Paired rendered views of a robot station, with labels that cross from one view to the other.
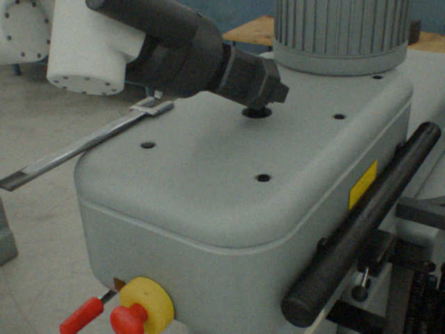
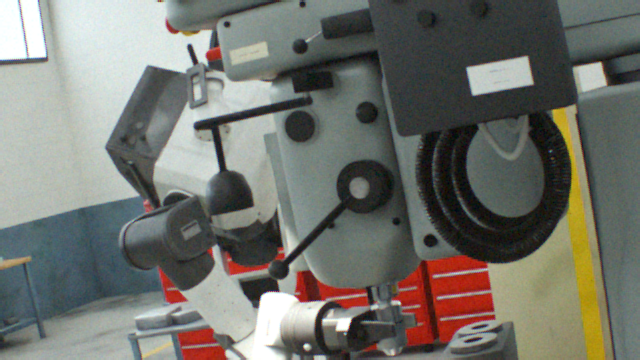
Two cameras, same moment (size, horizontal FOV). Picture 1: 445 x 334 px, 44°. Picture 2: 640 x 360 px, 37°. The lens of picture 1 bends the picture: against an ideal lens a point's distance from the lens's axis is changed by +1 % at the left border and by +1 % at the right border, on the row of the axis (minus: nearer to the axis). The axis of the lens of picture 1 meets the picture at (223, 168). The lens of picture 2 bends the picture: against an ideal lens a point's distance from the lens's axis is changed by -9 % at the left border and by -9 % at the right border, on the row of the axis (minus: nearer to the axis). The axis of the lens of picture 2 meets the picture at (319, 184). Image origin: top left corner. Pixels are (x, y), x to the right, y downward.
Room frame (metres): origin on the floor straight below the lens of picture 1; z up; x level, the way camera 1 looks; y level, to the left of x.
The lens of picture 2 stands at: (0.30, -1.53, 1.54)
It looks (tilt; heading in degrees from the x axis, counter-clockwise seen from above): 3 degrees down; 80
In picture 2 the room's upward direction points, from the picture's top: 12 degrees counter-clockwise
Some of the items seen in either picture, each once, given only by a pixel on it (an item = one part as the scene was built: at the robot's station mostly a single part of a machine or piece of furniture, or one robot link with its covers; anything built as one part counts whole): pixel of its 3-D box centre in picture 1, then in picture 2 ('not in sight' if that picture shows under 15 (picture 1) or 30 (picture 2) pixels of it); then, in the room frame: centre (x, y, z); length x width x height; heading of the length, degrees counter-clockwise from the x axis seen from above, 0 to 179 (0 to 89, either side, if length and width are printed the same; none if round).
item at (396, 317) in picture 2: not in sight; (389, 328); (0.62, -0.04, 1.23); 0.05 x 0.05 x 0.06
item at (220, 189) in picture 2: not in sight; (227, 190); (0.43, 0.05, 1.48); 0.07 x 0.07 x 0.06
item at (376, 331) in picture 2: not in sight; (376, 332); (0.59, -0.06, 1.23); 0.06 x 0.02 x 0.03; 130
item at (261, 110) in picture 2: not in sight; (251, 113); (0.47, -0.16, 1.58); 0.17 x 0.01 x 0.01; 152
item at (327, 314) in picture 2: not in sight; (342, 329); (0.56, 0.03, 1.23); 0.13 x 0.12 x 0.10; 40
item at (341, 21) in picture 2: (367, 264); (335, 31); (0.60, -0.19, 1.66); 0.12 x 0.04 x 0.04; 146
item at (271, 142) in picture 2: not in sight; (294, 200); (0.53, 0.02, 1.44); 0.04 x 0.04 x 0.21; 56
